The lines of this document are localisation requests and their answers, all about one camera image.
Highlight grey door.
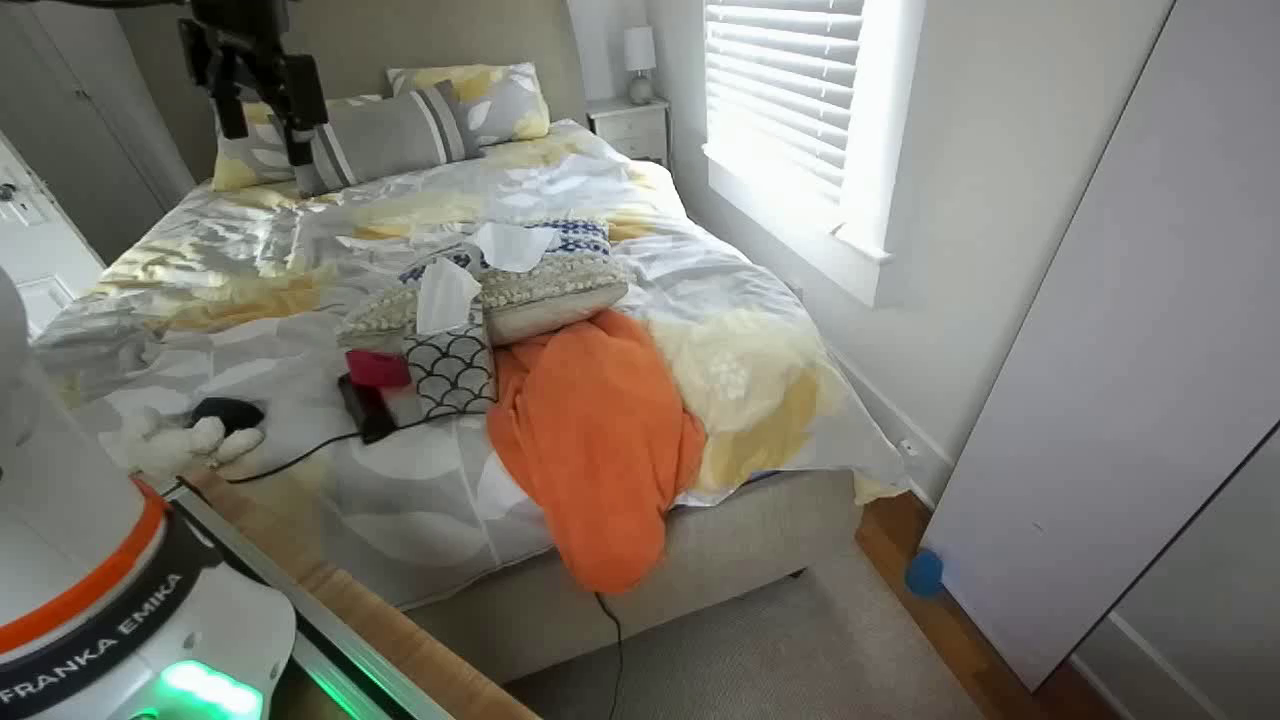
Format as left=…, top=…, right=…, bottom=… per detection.
left=0, top=0, right=199, bottom=267

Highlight black thin cable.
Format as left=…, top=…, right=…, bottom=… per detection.
left=221, top=422, right=369, bottom=487

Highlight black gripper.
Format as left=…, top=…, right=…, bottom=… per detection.
left=179, top=0, right=333, bottom=144

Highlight orange cloth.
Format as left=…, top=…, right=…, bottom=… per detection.
left=486, top=307, right=711, bottom=601

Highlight white wardrobe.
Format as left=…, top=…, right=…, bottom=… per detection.
left=917, top=0, right=1280, bottom=720

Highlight black computer mouse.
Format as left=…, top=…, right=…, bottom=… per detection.
left=190, top=392, right=271, bottom=437

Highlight patterned tissue box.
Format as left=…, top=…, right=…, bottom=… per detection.
left=396, top=322, right=500, bottom=433

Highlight red pouch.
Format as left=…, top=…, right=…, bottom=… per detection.
left=343, top=344, right=416, bottom=394

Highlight beige bed frame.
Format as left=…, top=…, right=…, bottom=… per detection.
left=410, top=467, right=866, bottom=687

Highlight white window frame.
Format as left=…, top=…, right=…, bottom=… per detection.
left=697, top=0, right=931, bottom=310

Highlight black phone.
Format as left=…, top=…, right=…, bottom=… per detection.
left=333, top=372, right=402, bottom=447

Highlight yellow grey floral duvet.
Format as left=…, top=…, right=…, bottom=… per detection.
left=31, top=115, right=929, bottom=612

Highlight grey striped pillow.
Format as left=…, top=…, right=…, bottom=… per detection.
left=301, top=85, right=472, bottom=191

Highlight small white lamp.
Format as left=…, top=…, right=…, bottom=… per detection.
left=616, top=24, right=663, bottom=106

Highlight white window blinds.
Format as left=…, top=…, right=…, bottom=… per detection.
left=702, top=0, right=874, bottom=208

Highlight white plush toy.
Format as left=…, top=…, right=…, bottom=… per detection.
left=125, top=412, right=271, bottom=491

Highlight grey rug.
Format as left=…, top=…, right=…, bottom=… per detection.
left=500, top=530, right=993, bottom=720

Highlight white nightstand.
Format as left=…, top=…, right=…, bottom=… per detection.
left=586, top=97, right=677, bottom=172

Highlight blue ball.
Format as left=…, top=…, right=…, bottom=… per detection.
left=904, top=544, right=951, bottom=601

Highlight white dresser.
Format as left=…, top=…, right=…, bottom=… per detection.
left=0, top=127, right=110, bottom=340

